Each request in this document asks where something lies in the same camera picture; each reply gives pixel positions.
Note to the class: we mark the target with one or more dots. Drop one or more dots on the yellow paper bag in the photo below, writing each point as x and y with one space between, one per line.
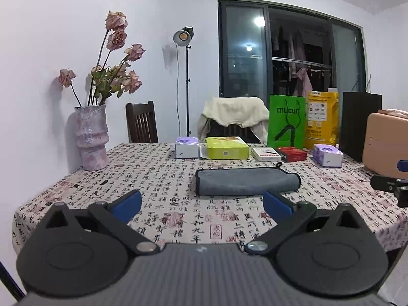
322 119

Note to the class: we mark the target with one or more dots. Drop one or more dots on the purple and grey towel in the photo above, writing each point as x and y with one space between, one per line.
245 181

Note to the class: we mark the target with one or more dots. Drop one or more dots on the white small box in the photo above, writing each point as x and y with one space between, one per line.
266 154

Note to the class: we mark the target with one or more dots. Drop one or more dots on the dark wooden chair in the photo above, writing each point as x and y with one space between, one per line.
141 122

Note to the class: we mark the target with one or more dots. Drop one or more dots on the green mucun paper bag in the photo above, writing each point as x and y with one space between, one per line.
287 121

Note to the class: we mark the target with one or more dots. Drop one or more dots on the dark framed sliding window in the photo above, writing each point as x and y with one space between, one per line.
264 48

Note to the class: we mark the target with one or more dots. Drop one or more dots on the studio lamp on stand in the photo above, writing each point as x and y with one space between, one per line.
182 39

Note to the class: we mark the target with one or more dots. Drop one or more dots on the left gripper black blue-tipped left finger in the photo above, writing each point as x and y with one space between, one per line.
77 252

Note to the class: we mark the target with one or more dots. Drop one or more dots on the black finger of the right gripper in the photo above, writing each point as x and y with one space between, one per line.
391 177

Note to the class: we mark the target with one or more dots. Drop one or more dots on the pink speckled ceramic vase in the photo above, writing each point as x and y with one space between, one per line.
91 133

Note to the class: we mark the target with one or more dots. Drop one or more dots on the lime green cardboard box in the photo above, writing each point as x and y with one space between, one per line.
225 148

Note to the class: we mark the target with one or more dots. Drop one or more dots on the cream garment on chair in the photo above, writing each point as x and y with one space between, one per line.
245 112

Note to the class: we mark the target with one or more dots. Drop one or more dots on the purple tissue pack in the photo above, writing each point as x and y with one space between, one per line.
187 147
327 155

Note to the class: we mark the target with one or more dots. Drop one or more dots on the left purple tissue pack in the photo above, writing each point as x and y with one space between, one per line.
187 147

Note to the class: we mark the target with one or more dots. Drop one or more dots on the black rectangular box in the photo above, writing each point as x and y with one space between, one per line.
356 107

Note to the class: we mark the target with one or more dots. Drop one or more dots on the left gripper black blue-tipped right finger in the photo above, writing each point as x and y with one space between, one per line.
324 252

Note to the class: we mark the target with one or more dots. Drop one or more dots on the dried pink rose bouquet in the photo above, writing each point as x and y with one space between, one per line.
116 80

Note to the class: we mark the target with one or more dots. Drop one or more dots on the red small box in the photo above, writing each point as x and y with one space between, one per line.
291 154

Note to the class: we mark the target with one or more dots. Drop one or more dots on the right purple tissue pack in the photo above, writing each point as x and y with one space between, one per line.
327 155

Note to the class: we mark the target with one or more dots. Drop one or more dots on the chair with cream garment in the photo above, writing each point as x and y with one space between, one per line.
246 134

